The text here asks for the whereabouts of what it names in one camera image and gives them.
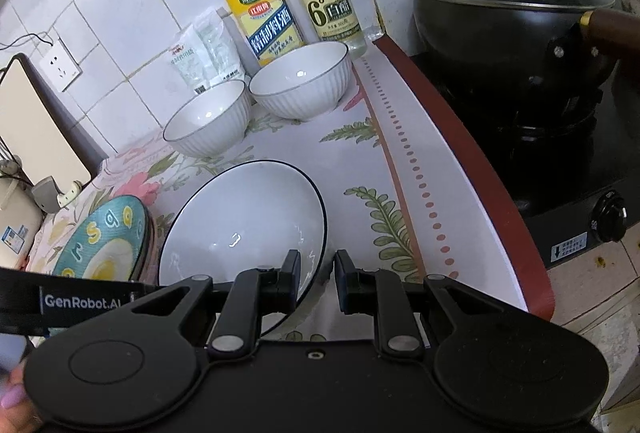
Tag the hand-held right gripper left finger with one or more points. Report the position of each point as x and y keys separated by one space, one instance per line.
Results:
x=292 y=270

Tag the steel cleaver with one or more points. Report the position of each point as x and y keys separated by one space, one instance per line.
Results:
x=45 y=195

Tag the floral tablecloth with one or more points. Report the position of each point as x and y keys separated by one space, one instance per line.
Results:
x=450 y=193

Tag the person's left hand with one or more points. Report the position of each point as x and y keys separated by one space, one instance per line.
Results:
x=12 y=395

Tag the blue fried egg plate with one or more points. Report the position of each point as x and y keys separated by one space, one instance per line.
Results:
x=100 y=238

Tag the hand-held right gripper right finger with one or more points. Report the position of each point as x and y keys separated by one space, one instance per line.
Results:
x=342 y=278

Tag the white ribbed bowl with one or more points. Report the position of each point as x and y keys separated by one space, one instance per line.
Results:
x=240 y=213
x=207 y=118
x=300 y=80

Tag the white wall socket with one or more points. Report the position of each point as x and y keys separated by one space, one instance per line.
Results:
x=60 y=65

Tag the white salt bag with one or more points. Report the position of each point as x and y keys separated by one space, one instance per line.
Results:
x=200 y=58

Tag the white board holder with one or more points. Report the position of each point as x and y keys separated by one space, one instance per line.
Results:
x=70 y=193

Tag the black wok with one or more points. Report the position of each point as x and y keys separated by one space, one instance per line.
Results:
x=490 y=38

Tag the black gas stove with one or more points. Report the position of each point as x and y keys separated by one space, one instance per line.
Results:
x=575 y=173

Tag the white cutting board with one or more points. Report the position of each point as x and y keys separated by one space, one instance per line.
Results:
x=35 y=128

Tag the white rice cooker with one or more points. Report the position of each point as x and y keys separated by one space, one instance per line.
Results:
x=17 y=213

